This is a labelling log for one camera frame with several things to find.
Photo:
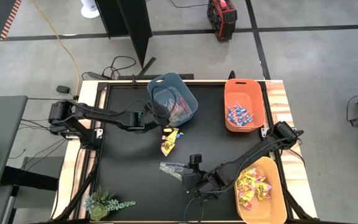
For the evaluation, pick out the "orange plastic bin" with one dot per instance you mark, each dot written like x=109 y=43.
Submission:
x=250 y=93

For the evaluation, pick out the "black power adapter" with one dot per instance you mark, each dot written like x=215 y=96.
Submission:
x=63 y=89

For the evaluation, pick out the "artificial succulent plant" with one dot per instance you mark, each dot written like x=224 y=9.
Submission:
x=99 y=205

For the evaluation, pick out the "red licorice packet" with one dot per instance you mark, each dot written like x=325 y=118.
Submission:
x=184 y=105

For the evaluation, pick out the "yellow plastic bin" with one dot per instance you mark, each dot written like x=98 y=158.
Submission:
x=272 y=211

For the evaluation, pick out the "red and black toolbox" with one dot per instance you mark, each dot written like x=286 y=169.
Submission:
x=222 y=18

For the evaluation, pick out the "black frame strut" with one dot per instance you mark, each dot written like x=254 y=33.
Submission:
x=294 y=202
x=79 y=189

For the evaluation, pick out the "grey desk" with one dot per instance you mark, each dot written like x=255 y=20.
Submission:
x=5 y=140

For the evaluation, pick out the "blue-grey plastic bin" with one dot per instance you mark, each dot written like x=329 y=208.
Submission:
x=182 y=85

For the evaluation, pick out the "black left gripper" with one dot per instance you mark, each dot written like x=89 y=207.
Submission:
x=155 y=115

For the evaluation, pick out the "yellow sour candy packet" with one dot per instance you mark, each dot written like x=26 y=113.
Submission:
x=244 y=204
x=172 y=137
x=242 y=182
x=167 y=148
x=253 y=175
x=263 y=190
x=248 y=194

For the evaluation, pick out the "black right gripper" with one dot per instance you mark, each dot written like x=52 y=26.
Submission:
x=197 y=182

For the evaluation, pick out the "yellow tag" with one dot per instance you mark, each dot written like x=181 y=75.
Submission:
x=167 y=129

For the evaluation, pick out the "white fan base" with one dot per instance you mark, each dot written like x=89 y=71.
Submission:
x=89 y=11

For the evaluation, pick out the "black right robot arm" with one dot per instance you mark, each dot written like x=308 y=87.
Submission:
x=250 y=158

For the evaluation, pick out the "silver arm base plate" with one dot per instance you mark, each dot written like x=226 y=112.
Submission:
x=99 y=133
x=264 y=132

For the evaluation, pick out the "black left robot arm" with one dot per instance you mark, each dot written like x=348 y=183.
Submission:
x=104 y=116

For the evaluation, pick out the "black power strip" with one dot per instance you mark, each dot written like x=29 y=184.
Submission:
x=95 y=75

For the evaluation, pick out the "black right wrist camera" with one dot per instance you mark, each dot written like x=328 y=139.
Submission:
x=196 y=160

